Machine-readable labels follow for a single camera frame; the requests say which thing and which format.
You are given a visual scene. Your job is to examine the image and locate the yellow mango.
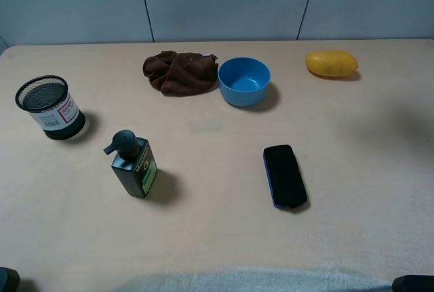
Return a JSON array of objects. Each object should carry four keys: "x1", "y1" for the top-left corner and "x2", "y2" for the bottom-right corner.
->
[{"x1": 305, "y1": 50, "x2": 359, "y2": 78}]

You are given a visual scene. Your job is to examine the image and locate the dark pump bottle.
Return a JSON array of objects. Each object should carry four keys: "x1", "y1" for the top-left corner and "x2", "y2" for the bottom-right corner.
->
[{"x1": 103, "y1": 129, "x2": 157, "y2": 198}]

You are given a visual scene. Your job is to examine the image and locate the grey cloth at table edge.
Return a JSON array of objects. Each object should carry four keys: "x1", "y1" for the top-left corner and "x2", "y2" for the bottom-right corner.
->
[{"x1": 116, "y1": 268, "x2": 392, "y2": 291}]

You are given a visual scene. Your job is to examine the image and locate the black whiteboard eraser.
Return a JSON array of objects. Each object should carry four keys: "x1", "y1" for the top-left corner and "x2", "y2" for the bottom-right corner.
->
[{"x1": 263, "y1": 144, "x2": 308, "y2": 209}]

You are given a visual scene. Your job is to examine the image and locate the blue plastic bowl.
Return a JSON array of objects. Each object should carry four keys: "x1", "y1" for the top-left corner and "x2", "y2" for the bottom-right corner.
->
[{"x1": 218, "y1": 57, "x2": 271, "y2": 107}]

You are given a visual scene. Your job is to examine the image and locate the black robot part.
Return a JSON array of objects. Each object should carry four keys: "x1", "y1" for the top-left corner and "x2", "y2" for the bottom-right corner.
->
[
  {"x1": 392, "y1": 275, "x2": 434, "y2": 292},
  {"x1": 0, "y1": 267, "x2": 20, "y2": 292}
]

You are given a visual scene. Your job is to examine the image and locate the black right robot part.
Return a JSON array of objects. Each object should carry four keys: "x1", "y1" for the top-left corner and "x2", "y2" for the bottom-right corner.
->
[{"x1": 392, "y1": 275, "x2": 434, "y2": 292}]

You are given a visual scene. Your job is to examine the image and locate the black mesh pen holder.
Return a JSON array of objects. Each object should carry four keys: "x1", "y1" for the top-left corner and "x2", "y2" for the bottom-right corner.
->
[{"x1": 15, "y1": 75, "x2": 85, "y2": 140}]

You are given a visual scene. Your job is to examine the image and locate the black left robot part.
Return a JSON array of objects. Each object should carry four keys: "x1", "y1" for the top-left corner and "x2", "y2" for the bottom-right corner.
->
[{"x1": 0, "y1": 267, "x2": 20, "y2": 292}]

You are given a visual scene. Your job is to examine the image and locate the brown cloth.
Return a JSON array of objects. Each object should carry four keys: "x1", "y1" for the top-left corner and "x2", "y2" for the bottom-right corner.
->
[{"x1": 142, "y1": 51, "x2": 218, "y2": 97}]

